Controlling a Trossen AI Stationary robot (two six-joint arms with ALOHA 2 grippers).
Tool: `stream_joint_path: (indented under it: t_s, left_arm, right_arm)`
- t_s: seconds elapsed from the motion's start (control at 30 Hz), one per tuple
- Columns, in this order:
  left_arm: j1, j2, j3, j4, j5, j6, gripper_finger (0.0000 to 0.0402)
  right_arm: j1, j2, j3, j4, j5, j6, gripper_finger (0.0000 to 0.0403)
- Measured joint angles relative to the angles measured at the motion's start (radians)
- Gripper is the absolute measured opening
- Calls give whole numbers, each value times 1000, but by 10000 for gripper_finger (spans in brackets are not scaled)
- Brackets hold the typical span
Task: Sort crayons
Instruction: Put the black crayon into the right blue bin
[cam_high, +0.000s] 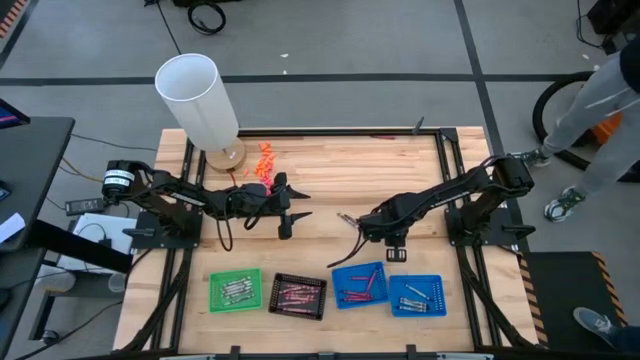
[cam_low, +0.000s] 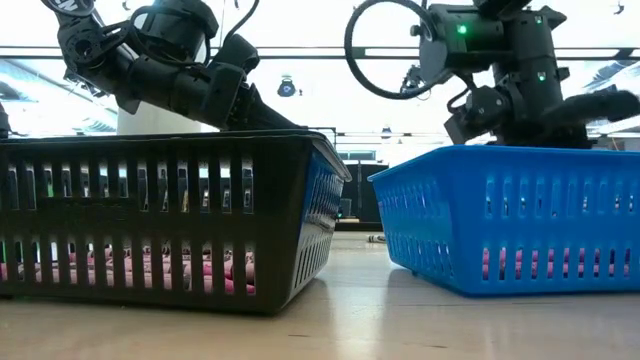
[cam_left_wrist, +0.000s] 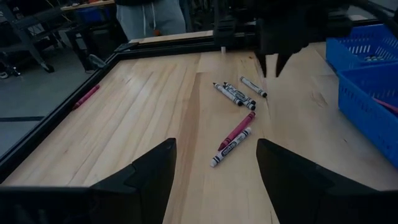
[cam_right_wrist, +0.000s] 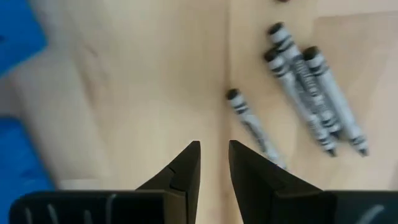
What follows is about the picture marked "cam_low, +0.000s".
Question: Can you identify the black ceiling device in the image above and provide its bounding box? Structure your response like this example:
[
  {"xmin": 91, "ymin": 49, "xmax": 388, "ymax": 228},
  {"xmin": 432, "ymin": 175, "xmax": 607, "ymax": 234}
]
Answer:
[
  {"xmin": 398, "ymin": 63, "xmax": 426, "ymax": 99},
  {"xmin": 276, "ymin": 74, "xmax": 298, "ymax": 99}
]

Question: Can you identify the black background rail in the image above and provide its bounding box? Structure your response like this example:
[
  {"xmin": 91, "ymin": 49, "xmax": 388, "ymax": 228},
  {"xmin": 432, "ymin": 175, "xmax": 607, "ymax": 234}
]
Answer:
[{"xmin": 333, "ymin": 127, "xmax": 640, "ymax": 140}]

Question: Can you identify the blue plastic basket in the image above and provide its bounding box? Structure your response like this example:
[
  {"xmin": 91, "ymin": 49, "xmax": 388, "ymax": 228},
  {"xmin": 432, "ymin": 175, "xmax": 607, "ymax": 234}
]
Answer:
[{"xmin": 367, "ymin": 144, "xmax": 640, "ymax": 299}]

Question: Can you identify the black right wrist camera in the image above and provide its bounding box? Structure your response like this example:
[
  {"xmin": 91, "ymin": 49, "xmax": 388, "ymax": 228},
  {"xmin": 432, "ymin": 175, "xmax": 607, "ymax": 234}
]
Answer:
[{"xmin": 444, "ymin": 84, "xmax": 516, "ymax": 146}]

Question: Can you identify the light pink crayon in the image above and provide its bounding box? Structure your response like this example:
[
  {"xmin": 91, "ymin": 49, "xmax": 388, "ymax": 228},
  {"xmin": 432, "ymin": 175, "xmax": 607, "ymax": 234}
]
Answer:
[
  {"xmin": 69, "ymin": 244, "xmax": 256, "ymax": 281},
  {"xmin": 89, "ymin": 244, "xmax": 201, "ymax": 274},
  {"xmin": 0, "ymin": 259, "xmax": 257, "ymax": 296}
]

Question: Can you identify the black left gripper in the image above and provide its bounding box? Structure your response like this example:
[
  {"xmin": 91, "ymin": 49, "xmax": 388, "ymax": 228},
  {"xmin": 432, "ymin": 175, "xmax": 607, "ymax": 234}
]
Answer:
[{"xmin": 169, "ymin": 62, "xmax": 301, "ymax": 132}]

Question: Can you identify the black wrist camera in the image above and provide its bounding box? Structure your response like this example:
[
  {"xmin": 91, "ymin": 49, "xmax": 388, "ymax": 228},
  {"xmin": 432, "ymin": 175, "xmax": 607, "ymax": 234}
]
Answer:
[
  {"xmin": 444, "ymin": 84, "xmax": 516, "ymax": 146},
  {"xmin": 212, "ymin": 33, "xmax": 261, "ymax": 76}
]

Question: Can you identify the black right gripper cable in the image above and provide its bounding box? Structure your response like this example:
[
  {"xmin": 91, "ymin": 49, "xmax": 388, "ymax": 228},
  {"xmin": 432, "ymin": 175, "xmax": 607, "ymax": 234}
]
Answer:
[{"xmin": 343, "ymin": 0, "xmax": 441, "ymax": 101}]

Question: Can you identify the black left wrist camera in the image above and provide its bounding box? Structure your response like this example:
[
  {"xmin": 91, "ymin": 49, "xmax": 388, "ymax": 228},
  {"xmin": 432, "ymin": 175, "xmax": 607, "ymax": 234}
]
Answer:
[{"xmin": 212, "ymin": 33, "xmax": 261, "ymax": 76}]

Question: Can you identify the black background cabinet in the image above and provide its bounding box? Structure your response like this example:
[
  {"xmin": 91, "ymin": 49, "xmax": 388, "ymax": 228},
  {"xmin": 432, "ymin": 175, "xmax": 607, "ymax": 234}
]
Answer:
[{"xmin": 335, "ymin": 148, "xmax": 390, "ymax": 232}]

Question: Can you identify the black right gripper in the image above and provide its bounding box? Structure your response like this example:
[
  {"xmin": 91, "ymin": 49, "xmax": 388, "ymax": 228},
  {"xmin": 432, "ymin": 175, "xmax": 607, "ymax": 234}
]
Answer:
[{"xmin": 492, "ymin": 64, "xmax": 592, "ymax": 149}]

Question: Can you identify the dark pink crayon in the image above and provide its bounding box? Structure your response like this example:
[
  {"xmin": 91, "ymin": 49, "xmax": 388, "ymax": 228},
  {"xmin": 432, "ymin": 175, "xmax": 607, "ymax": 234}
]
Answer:
[{"xmin": 482, "ymin": 247, "xmax": 632, "ymax": 280}]

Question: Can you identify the black plastic basket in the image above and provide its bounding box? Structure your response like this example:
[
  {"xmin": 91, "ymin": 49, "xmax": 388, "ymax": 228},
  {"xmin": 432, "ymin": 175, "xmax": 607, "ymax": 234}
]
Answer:
[{"xmin": 0, "ymin": 128, "xmax": 353, "ymax": 316}]

